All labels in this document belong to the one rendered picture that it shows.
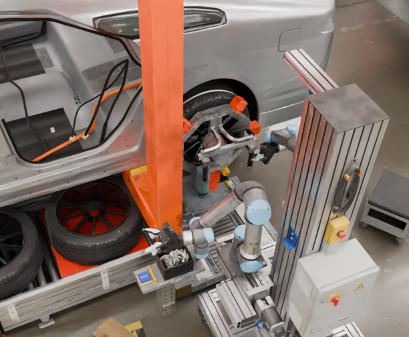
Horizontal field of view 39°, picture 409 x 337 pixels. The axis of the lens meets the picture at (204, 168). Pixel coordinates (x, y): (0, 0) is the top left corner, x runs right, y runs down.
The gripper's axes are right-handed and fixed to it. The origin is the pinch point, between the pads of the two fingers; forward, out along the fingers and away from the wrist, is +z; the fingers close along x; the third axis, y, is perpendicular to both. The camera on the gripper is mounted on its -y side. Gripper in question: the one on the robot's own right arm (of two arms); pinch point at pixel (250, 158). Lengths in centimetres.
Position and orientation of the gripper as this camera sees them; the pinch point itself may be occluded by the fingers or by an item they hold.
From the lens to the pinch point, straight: 383.9
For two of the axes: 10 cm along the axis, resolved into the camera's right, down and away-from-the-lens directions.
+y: 0.3, -7.1, -7.1
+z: -9.0, 2.9, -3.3
